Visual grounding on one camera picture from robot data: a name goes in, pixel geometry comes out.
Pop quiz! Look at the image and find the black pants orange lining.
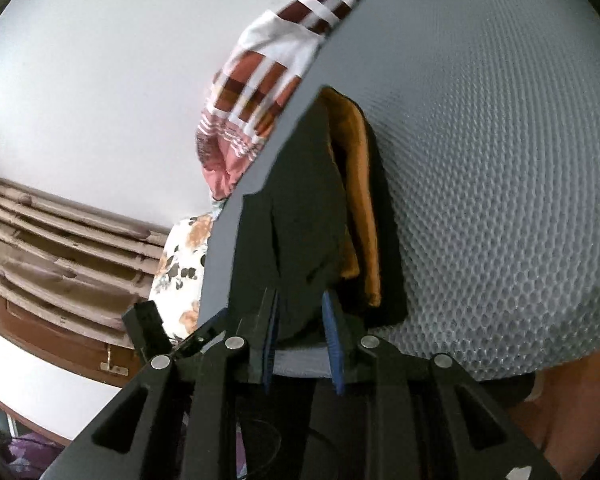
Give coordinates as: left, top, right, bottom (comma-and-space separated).
228, 87, 407, 341

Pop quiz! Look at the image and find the white floral pillow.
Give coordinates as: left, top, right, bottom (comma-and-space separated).
149, 214, 213, 344

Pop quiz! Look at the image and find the beige pleated curtain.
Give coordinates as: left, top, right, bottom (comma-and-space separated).
0, 180, 166, 348

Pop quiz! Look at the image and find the purple cloth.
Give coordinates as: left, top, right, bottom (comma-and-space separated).
0, 432, 65, 479

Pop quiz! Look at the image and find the white brown checked blanket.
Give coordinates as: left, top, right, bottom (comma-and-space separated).
196, 0, 361, 202

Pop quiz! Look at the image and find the grey textured bed mattress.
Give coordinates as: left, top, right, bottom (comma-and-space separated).
200, 0, 600, 379

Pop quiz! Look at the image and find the brown wooden window frame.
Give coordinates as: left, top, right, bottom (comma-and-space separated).
0, 296, 142, 387

